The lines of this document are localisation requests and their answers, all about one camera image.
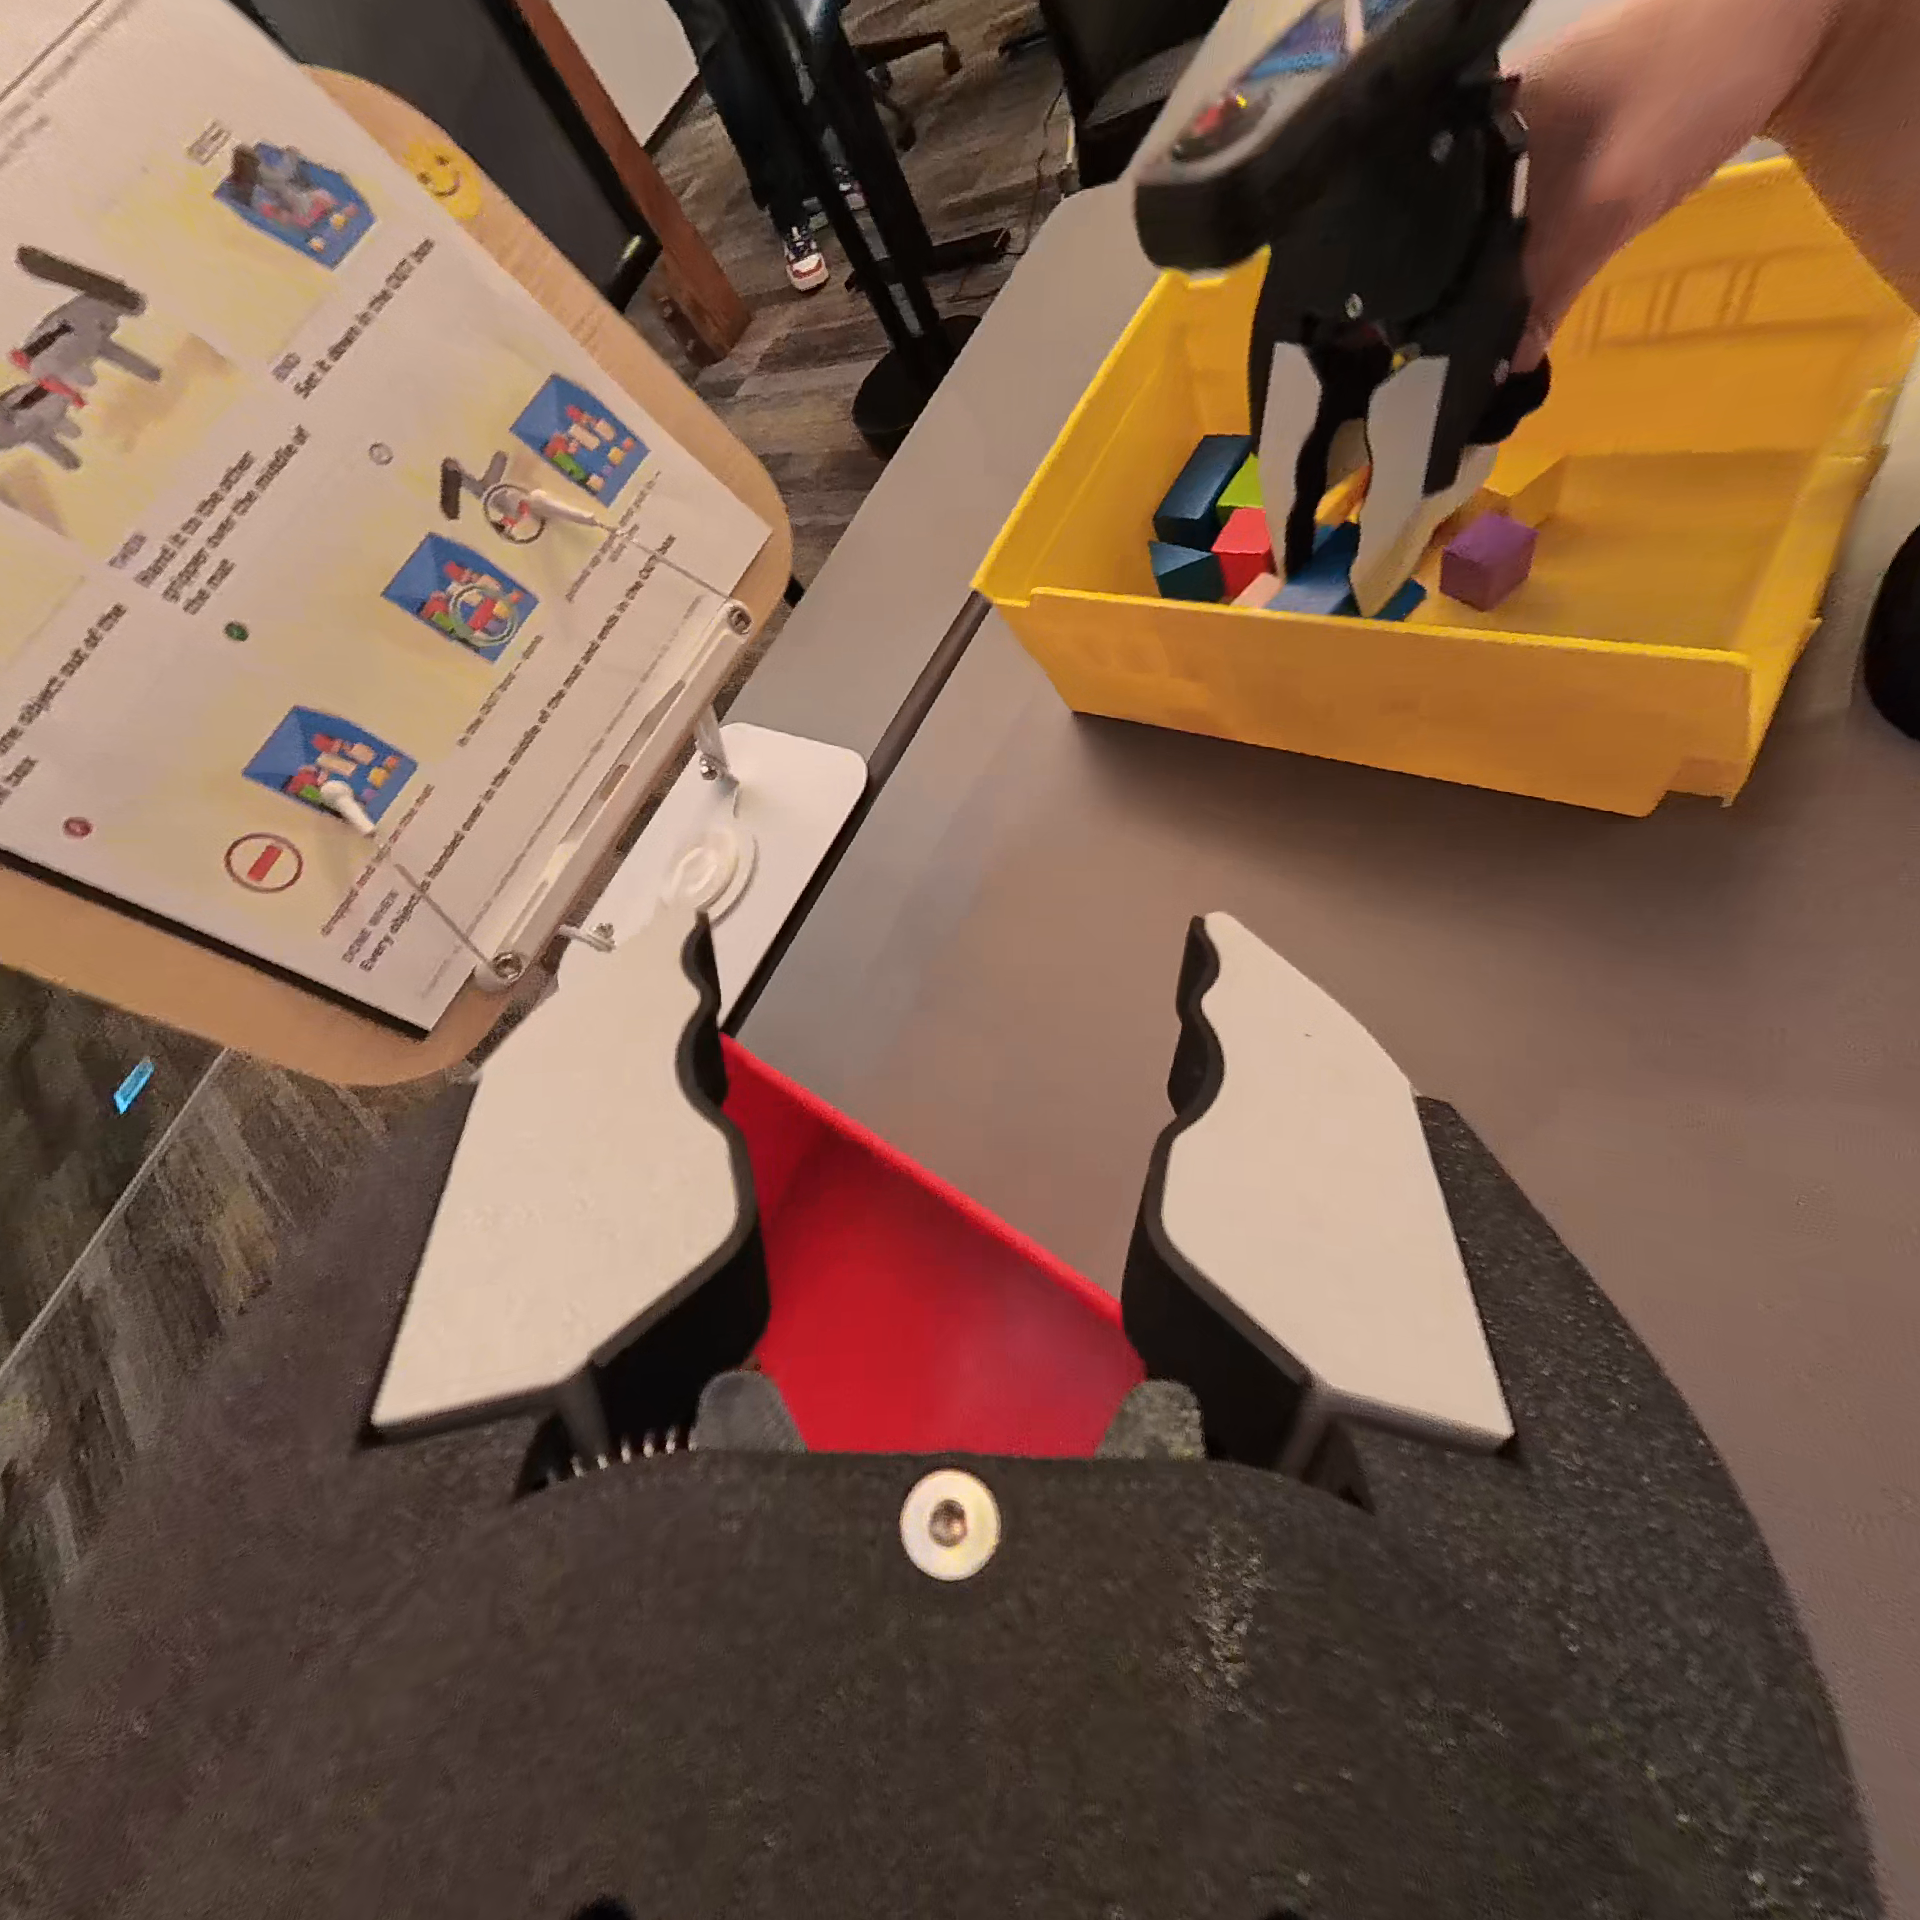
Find yellow plastic bin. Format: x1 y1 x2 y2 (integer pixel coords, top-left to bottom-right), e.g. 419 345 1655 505
972 149 1920 821

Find dark grey panel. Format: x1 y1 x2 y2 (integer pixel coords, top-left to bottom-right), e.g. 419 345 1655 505
232 0 671 310

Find purple wooden block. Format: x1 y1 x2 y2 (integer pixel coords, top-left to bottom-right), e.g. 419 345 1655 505
1439 514 1542 613

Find red plastic bin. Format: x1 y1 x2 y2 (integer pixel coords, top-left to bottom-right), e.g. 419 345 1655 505
719 1034 1148 1460

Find person's right forearm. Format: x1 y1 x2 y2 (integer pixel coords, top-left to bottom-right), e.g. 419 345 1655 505
1761 0 1920 318

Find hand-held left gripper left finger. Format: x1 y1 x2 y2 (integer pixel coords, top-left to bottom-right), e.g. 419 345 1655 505
368 910 776 1434

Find person's right hand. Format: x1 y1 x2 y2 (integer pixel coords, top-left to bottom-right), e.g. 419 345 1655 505
1504 0 1849 378

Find white board stand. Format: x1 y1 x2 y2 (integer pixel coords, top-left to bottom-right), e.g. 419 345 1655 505
477 598 868 1052

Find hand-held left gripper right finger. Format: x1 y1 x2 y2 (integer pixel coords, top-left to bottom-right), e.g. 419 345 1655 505
1124 910 1516 1454

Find black desk frame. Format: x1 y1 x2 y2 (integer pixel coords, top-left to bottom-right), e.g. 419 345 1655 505
749 0 1038 460

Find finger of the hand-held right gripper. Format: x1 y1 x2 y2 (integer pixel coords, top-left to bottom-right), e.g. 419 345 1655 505
1347 357 1501 623
1254 341 1363 583

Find printed instruction sheet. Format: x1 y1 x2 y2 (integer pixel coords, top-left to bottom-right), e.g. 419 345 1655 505
0 0 776 1034

